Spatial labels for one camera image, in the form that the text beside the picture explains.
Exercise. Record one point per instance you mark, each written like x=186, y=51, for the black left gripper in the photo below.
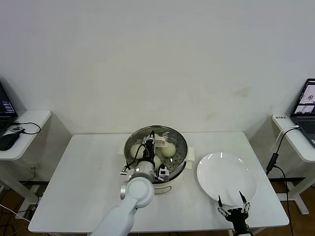
x=150, y=151

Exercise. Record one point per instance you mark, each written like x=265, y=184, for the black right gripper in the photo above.
x=237, y=217

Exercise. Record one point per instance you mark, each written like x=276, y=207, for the white steamed baozi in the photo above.
x=134, y=150
x=158, y=161
x=169, y=150

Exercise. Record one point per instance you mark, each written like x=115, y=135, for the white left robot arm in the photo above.
x=137, y=191

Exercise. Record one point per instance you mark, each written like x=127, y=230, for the perforated steel steamer basket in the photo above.
x=177, y=169

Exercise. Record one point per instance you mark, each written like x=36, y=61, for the white round plate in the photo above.
x=221, y=177

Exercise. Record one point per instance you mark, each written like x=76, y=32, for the cream electric cooking pot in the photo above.
x=171, y=188

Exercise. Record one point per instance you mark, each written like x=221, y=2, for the white side desk with label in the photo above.
x=295, y=145

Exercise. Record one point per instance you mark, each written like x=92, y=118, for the black and white label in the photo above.
x=281, y=117

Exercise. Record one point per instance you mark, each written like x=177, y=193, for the grey laptop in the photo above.
x=305, y=123

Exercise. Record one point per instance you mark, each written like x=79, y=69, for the white side desk with mouse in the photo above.
x=34, y=118

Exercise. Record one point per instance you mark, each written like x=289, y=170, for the small black usb hub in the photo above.
x=16, y=129

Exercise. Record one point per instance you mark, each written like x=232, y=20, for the black computer mouse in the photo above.
x=8, y=142

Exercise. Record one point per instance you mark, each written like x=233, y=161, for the black laptop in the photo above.
x=6, y=105

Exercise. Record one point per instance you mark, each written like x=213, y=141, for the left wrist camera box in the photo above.
x=163, y=174

